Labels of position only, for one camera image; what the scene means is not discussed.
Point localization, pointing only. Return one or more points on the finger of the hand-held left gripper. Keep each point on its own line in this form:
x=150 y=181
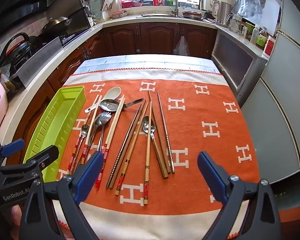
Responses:
x=12 y=147
x=43 y=156

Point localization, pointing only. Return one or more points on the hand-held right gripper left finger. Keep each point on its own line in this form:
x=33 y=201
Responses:
x=88 y=177

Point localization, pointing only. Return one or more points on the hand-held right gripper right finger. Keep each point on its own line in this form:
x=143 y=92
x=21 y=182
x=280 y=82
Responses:
x=211 y=177

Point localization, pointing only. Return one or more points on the small steel spoon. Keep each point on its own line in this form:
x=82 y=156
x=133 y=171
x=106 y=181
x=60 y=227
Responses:
x=85 y=130

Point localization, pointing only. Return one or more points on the steel chopstick spiral end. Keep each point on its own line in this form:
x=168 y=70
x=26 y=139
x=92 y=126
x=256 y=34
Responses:
x=165 y=130
x=124 y=145

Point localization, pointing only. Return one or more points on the green plastic utensil tray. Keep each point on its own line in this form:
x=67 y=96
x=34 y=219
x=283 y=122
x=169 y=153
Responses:
x=62 y=110

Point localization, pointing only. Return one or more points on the light chopstick red striped end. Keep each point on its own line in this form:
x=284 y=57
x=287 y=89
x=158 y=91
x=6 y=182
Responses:
x=112 y=131
x=115 y=131
x=98 y=107
x=95 y=102

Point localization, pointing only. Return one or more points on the dark brown wooden chopstick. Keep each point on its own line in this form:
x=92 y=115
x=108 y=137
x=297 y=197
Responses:
x=162 y=145
x=160 y=160

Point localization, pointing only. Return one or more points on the bamboo chopstick printed end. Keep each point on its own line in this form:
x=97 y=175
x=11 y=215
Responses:
x=148 y=155
x=133 y=145

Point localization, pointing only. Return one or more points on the steel fork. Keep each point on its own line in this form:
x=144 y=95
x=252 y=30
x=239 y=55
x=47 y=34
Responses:
x=106 y=117

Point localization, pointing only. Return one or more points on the large steel serving spoon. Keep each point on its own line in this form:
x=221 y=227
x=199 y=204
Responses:
x=107 y=105

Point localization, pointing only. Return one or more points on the white ceramic spoon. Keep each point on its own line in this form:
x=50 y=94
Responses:
x=113 y=93

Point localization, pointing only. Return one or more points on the person's left hand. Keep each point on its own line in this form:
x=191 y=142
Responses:
x=16 y=216

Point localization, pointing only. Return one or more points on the orange patterned blanket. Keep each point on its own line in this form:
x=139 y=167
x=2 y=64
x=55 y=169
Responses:
x=190 y=135

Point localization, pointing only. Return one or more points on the steel splash guard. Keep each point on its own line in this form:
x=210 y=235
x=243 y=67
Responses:
x=40 y=60

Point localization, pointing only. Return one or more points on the cluttered counter shelf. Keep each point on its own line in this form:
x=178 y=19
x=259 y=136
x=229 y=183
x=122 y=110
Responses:
x=235 y=65

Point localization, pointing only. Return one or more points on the gas stove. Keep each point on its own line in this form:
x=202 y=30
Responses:
x=70 y=38

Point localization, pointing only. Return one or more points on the dark wok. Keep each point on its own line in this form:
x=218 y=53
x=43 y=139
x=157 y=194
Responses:
x=53 y=25

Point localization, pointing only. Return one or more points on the pale blue table cover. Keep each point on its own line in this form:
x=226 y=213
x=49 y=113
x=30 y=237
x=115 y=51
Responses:
x=152 y=61

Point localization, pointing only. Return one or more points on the clear plastic bag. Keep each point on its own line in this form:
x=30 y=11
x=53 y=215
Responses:
x=181 y=47

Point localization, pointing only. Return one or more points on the red box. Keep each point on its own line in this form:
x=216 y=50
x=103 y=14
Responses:
x=270 y=46

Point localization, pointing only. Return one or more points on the green label jar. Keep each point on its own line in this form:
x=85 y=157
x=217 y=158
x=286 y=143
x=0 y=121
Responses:
x=262 y=39

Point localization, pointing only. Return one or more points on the white plastic bottle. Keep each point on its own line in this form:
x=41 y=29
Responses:
x=254 y=33

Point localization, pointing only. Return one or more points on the white kitchen countertop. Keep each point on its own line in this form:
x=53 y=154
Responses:
x=110 y=21

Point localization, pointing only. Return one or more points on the brown wooden base cabinets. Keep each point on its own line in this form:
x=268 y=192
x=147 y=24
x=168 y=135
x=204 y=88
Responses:
x=150 y=37

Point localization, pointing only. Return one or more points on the glass jug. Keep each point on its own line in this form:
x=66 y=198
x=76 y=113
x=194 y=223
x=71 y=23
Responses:
x=235 y=23

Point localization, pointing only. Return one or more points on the pile of dishes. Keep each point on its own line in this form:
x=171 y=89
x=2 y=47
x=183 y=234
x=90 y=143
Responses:
x=193 y=14

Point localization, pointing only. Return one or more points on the steel electric kettle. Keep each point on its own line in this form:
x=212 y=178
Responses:
x=222 y=11

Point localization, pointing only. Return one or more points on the wooden cutting board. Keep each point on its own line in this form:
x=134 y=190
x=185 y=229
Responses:
x=110 y=1

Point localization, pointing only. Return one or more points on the pink bowl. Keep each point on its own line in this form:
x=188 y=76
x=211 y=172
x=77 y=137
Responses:
x=138 y=4
x=127 y=4

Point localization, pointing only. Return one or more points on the white board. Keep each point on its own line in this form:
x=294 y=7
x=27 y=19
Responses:
x=273 y=12

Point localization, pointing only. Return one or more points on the steel faucet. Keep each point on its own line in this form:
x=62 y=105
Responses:
x=176 y=3

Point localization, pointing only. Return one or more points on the crinkled plastic sheet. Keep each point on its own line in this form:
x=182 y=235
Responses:
x=251 y=2

